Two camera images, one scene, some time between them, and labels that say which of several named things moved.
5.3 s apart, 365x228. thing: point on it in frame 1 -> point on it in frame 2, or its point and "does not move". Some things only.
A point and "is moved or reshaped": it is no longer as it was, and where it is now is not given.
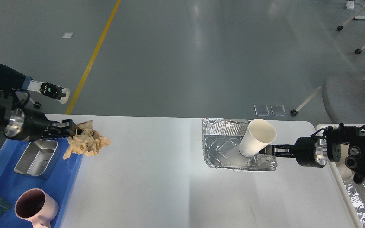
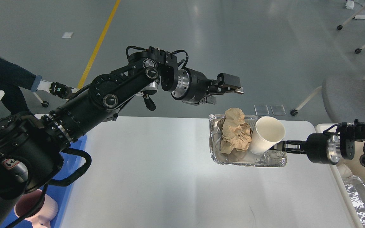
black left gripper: [30, 125] -> [193, 86]
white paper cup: [259, 133] is moved or reshaped
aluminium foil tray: [222, 138] is moved or reshaped
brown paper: [88, 143] -> [236, 135]
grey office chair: [350, 100] does not move
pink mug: [35, 205] does not move
